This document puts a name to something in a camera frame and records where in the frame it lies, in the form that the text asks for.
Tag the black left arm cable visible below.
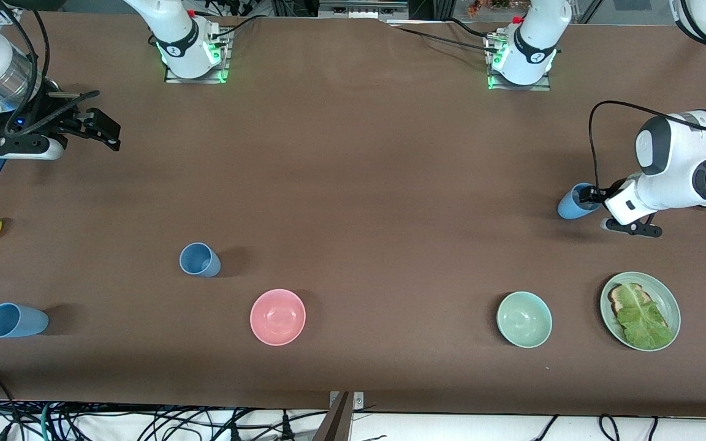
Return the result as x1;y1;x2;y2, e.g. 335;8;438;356
588;100;706;192

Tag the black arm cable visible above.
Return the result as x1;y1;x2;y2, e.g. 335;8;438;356
588;100;706;192
0;3;50;132

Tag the blue cup holding paper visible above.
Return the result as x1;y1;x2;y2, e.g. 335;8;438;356
557;183;602;220

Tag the green lettuce leaf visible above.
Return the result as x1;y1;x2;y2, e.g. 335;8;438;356
615;283;675;350

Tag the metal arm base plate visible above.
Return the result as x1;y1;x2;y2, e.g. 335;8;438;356
487;31;553;91
164;24;232;84

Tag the light green plate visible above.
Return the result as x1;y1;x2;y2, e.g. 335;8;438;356
600;271;681;352

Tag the small metal bracket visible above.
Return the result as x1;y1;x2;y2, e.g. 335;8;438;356
329;391;365;410

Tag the light green bowl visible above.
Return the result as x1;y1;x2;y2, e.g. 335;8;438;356
496;291;553;349

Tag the brown bread slice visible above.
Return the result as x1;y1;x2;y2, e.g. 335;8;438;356
609;283;669;331

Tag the dark brown post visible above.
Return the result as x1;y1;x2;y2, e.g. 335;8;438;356
313;392;354;441

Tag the aluminium frame bar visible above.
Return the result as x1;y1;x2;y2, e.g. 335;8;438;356
318;0;410;20

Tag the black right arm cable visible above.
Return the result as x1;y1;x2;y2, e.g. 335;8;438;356
0;3;50;132

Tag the pink bowl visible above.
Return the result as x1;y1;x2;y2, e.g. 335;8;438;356
250;288;306;347

